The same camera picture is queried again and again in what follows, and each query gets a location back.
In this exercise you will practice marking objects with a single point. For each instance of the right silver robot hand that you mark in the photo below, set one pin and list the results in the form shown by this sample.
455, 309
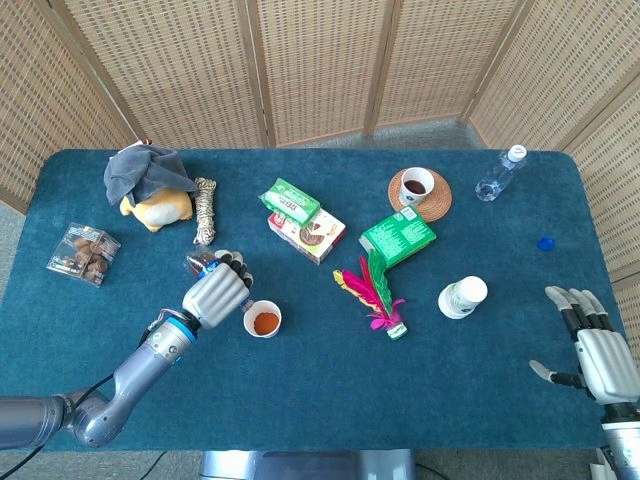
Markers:
610, 365

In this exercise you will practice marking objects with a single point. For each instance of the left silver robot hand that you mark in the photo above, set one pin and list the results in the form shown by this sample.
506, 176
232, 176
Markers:
217, 295

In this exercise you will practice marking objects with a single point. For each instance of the small dark glass bottle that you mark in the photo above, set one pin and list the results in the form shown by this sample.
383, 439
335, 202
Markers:
200, 262

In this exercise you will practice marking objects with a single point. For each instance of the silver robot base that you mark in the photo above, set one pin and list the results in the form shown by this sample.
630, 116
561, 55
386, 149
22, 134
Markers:
305, 467

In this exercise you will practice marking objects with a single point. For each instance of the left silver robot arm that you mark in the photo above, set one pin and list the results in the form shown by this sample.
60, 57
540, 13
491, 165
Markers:
145, 365

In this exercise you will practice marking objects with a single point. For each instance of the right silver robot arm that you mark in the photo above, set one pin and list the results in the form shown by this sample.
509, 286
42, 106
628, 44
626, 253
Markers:
625, 445

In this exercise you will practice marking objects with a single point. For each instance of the white paper cup without print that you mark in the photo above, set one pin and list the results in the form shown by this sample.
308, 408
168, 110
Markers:
265, 322

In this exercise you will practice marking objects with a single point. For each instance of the white paper cup on side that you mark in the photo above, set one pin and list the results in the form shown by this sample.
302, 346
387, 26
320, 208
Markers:
462, 297

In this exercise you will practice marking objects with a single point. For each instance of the printed paper cup dark drink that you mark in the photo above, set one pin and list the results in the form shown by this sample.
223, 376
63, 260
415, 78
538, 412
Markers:
416, 186

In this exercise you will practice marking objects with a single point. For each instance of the yellow plush toy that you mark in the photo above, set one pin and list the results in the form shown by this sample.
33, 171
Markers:
162, 212

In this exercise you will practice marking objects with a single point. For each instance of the red cookie box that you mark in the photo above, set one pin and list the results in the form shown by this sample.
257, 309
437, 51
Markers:
320, 237

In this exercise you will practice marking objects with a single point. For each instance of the green snack package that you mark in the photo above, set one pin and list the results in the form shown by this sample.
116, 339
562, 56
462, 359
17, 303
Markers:
290, 200

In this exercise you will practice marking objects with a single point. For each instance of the blue bottle cap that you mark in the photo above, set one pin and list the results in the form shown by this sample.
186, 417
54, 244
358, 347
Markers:
546, 243

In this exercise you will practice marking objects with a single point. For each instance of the clear box of brown snacks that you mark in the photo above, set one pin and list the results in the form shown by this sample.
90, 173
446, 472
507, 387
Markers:
85, 252

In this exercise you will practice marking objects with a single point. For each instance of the blue carpet table cover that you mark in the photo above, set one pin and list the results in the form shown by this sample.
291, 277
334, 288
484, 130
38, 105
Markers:
320, 390

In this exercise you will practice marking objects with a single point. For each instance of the gray cloth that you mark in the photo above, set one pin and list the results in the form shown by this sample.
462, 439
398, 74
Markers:
145, 172

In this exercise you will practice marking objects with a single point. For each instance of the colourful feather shuttlecock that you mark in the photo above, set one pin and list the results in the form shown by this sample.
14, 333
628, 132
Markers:
380, 295

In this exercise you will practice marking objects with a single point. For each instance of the green cardboard box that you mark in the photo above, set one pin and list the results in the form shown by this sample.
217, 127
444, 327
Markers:
400, 237

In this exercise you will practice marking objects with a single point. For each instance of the clear water bottle white cap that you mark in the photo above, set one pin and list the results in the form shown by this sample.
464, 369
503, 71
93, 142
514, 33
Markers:
495, 180

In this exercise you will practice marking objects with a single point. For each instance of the round woven coaster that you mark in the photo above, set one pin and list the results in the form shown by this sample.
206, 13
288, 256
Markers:
440, 202

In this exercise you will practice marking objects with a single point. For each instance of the bamboo folding screen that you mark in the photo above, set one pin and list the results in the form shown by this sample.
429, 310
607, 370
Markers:
320, 60

